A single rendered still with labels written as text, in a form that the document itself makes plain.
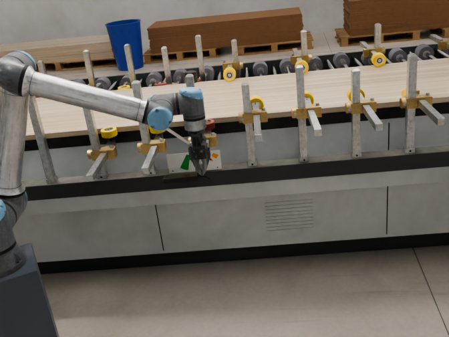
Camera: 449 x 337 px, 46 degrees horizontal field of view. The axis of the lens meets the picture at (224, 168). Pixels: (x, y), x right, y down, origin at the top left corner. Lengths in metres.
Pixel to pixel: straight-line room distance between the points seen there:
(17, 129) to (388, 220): 1.96
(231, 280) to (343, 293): 0.61
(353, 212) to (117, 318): 1.38
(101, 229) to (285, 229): 1.04
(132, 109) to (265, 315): 1.28
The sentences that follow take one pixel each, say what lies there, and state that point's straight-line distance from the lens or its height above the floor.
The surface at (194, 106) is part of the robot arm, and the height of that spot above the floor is 1.13.
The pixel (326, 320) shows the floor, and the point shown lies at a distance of 2.67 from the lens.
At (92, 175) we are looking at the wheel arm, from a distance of 2.37.
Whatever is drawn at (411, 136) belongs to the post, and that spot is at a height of 0.79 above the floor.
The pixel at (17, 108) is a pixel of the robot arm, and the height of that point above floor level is 1.21.
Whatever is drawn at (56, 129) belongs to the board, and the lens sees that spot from 2.90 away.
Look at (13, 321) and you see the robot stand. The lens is 2.36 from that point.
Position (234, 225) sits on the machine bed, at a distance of 2.95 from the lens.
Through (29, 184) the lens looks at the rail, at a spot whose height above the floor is 0.70.
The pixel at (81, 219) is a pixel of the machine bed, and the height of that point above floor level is 0.36.
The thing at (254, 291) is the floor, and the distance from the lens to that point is 2.86.
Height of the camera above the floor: 1.73
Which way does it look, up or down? 24 degrees down
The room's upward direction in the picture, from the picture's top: 7 degrees counter-clockwise
